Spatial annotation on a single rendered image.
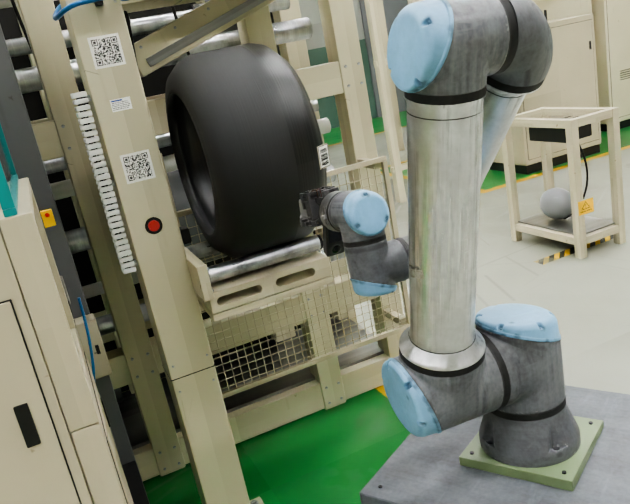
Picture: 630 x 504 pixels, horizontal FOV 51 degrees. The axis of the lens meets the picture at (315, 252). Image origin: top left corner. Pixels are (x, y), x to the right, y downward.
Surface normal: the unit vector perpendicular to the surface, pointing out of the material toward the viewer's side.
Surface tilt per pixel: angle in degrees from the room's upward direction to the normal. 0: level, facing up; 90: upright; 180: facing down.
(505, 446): 68
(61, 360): 90
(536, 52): 120
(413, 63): 81
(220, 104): 58
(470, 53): 103
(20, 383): 90
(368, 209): 77
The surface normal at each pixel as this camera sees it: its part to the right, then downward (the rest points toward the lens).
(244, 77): 0.15, -0.52
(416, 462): -0.18, -0.94
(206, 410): 0.40, 0.20
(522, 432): -0.41, -0.04
